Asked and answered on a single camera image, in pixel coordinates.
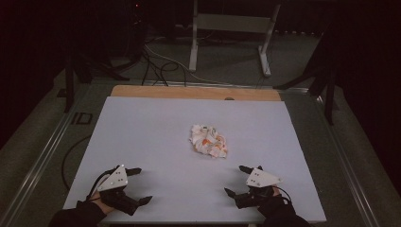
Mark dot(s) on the person's left hand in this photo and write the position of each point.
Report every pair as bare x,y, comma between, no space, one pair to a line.
103,204

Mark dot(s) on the metal floor rail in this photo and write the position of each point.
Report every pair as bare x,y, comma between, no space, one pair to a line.
38,164
350,170

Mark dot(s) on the black metal stand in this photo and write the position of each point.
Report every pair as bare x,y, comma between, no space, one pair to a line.
329,94
70,88

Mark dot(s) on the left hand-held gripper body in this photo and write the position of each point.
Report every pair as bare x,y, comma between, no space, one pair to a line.
114,181

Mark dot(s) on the dark equipment rack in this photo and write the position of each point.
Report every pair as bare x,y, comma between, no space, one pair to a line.
136,28

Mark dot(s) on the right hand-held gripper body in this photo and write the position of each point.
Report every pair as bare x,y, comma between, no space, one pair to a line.
261,179

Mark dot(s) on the white fruit-print baby pants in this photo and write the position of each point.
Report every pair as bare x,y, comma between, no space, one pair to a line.
208,142

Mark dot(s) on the white metal stand frame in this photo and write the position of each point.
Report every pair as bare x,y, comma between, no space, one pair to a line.
231,22

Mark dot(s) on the person's right hand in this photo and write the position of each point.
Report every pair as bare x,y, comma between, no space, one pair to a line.
277,206

